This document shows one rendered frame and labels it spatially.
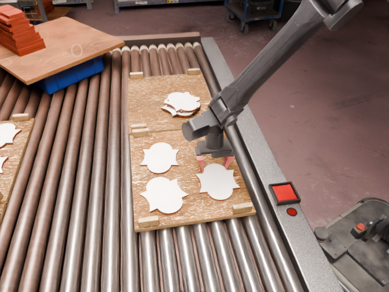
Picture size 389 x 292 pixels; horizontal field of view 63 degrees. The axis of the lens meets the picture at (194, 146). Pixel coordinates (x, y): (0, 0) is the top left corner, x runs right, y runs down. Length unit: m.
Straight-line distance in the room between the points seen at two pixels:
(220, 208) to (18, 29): 1.15
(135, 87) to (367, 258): 1.38
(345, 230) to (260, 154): 0.90
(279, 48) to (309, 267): 0.55
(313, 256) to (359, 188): 1.62
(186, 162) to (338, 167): 1.71
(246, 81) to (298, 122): 2.16
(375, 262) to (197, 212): 1.12
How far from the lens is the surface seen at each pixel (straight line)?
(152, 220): 0.90
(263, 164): 1.12
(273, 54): 0.75
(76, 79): 1.58
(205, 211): 0.94
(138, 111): 1.31
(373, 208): 2.09
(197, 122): 0.87
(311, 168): 2.53
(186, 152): 1.11
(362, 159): 2.76
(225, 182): 1.00
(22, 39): 1.63
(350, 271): 1.80
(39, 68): 1.51
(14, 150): 1.26
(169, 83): 1.48
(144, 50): 1.83
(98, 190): 1.05
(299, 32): 0.72
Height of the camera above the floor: 1.69
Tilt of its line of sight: 42 degrees down
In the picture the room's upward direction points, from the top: 1 degrees clockwise
